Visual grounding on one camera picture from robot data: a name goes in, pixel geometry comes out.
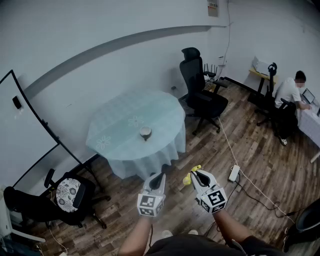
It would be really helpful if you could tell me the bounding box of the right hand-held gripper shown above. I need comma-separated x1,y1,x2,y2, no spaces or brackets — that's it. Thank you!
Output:
190,169,228,215

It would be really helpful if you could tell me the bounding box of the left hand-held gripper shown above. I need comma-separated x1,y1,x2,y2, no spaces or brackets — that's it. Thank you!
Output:
136,172,167,218

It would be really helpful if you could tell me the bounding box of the white ceramic cup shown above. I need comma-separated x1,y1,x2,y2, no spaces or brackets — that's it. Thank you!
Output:
139,125,153,142

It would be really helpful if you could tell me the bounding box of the person's right forearm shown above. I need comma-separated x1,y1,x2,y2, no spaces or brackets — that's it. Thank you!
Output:
213,209,254,249

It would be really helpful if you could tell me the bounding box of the person's left forearm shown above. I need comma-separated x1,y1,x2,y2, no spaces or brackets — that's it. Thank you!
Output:
116,214,154,256

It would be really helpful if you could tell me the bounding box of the white power strip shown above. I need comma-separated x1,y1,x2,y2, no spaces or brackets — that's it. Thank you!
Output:
227,164,240,182

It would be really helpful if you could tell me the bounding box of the person's black shirt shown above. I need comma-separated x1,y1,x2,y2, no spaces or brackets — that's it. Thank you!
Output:
144,234,289,256

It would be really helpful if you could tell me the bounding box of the black office chair with headrest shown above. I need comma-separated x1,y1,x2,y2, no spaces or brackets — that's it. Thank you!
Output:
178,47,229,136

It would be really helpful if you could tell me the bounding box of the floral seat cushion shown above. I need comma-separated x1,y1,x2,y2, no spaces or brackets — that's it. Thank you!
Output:
55,177,82,214

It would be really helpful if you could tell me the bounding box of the black mesh office chair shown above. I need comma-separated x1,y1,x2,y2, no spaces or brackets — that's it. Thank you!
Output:
255,62,299,141

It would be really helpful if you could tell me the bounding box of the black router with antennas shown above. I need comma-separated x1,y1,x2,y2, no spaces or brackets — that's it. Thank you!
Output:
203,63,219,79

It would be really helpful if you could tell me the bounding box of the black round stool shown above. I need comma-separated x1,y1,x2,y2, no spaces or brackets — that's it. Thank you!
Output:
281,199,320,254

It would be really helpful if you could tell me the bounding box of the table with white cloth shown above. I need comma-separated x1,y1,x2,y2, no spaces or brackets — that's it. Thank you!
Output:
295,99,320,164

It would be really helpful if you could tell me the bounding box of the black low-back office chair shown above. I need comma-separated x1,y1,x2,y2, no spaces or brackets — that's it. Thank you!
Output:
3,168,112,230

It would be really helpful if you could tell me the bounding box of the small yellow-top side desk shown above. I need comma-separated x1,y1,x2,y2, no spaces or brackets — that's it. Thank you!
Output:
247,68,279,101

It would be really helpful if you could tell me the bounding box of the white box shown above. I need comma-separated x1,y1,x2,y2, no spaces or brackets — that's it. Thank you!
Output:
251,55,271,76

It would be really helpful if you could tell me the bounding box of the open laptop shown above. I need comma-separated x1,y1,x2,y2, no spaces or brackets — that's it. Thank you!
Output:
301,87,317,104

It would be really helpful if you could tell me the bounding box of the black-framed whiteboard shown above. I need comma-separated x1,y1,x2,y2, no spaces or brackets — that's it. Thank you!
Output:
0,69,84,189

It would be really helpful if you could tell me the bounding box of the white low furniture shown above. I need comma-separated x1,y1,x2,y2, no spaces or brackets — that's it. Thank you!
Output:
0,184,47,244

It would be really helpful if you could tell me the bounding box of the black whiteboard eraser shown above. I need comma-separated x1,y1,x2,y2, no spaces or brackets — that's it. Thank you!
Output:
12,95,23,110

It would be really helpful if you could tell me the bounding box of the white power cable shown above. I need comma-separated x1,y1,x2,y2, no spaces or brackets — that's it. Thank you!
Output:
216,115,296,224

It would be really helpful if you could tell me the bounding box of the black floor cable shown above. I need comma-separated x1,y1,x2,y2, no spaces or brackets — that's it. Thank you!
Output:
234,174,299,219

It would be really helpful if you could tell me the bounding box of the thin wall cable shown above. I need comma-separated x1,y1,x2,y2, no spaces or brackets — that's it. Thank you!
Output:
219,0,234,66

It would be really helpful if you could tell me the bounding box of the wall-mounted notice panel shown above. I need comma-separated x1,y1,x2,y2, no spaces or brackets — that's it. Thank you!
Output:
207,0,220,18

